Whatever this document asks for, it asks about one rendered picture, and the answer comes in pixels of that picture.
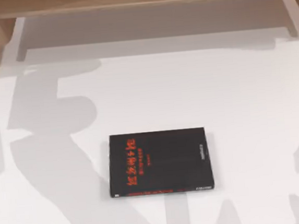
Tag black book with red lettering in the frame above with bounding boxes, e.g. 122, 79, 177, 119
104, 126, 216, 199

